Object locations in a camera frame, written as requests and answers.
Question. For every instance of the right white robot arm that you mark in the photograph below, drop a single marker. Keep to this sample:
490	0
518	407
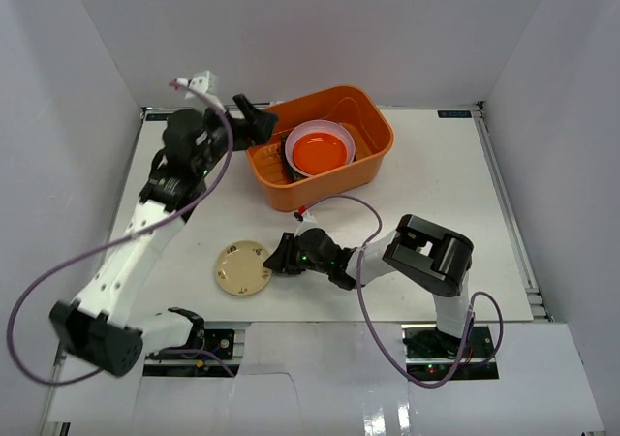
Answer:
434	257

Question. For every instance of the pink round plate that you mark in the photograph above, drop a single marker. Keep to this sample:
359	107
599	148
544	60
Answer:
315	126

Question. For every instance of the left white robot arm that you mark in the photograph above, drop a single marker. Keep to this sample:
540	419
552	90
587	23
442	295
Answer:
94	326

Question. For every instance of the orange plastic bin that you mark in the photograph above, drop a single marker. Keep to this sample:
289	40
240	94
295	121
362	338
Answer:
346	105

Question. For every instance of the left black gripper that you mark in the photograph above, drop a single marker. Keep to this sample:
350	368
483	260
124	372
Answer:
247	126

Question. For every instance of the black floral square plate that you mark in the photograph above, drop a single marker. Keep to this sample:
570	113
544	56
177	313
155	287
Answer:
291	175

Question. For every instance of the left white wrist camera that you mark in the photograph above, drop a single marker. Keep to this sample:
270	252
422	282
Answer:
205	82

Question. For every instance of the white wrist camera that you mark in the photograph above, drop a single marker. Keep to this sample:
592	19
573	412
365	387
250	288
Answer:
205	82
305	218

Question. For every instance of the beige floral round plate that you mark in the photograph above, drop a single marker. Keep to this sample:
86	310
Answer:
239	269

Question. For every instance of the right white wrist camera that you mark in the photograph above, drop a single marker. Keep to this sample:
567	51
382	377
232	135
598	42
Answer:
305	218

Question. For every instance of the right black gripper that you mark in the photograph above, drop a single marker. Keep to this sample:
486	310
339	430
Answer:
282	261

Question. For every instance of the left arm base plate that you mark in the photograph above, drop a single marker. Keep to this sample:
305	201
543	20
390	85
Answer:
215	353

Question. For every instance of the small orange round plate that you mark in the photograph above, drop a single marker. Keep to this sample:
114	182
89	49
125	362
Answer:
320	152

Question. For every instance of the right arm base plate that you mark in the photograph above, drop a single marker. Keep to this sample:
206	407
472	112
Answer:
430	355

